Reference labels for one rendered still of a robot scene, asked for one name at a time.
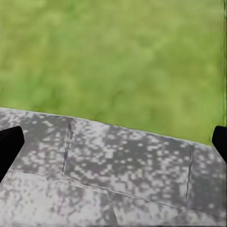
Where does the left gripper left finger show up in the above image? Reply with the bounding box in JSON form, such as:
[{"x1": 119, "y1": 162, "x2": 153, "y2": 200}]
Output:
[{"x1": 0, "y1": 126, "x2": 25, "y2": 182}]

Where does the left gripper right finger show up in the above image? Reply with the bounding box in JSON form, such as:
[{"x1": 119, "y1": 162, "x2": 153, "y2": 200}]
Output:
[{"x1": 212, "y1": 125, "x2": 227, "y2": 163}]

